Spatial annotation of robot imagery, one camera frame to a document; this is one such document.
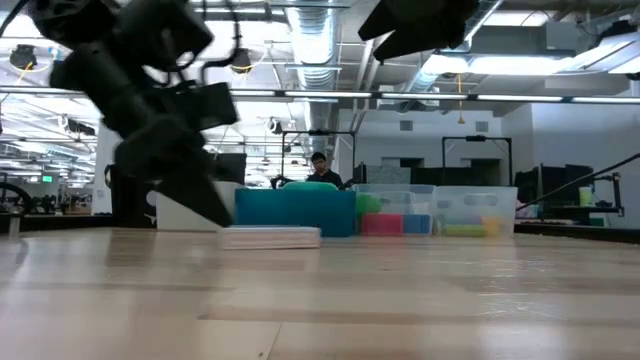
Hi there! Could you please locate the small blue single-stud brick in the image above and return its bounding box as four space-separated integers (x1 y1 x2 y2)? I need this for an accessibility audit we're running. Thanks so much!
402 213 433 236

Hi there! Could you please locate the dark blue plastic bin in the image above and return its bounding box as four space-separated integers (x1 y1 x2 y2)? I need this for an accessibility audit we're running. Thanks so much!
234 187 358 239

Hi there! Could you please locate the dark background monitor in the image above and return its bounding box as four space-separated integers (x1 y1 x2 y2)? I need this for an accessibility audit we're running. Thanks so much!
212 151 248 184

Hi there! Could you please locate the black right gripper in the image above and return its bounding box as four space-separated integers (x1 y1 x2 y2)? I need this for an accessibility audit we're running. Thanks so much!
357 0 481 64

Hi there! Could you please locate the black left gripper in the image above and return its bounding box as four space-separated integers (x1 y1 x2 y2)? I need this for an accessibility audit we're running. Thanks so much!
102 97 234 229

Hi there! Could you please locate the green stepped toy brick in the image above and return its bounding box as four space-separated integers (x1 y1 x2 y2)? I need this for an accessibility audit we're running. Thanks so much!
355 193 384 220

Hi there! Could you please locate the black cup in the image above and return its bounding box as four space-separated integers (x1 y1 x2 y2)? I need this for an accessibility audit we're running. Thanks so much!
103 162 159 229

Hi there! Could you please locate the black ceiling device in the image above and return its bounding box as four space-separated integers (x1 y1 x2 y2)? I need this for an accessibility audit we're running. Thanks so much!
230 47 253 75
8 43 39 72

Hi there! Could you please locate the large red toy brick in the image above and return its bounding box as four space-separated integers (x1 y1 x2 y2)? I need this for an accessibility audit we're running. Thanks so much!
360 213 405 237

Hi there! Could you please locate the silver ventilation duct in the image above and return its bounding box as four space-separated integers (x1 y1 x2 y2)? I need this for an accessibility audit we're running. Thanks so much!
285 0 347 182

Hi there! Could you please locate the clear plastic bin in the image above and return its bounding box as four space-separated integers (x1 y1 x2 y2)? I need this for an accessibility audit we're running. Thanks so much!
351 183 437 237
431 185 520 238

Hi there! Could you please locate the black background rig frame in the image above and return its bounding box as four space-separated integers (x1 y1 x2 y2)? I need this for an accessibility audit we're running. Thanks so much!
441 134 514 187

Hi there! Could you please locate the white plastic bin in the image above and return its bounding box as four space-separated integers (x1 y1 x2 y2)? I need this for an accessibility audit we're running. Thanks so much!
154 180 242 233

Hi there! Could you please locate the person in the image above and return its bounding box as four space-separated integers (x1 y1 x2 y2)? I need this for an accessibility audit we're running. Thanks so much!
305 151 345 190

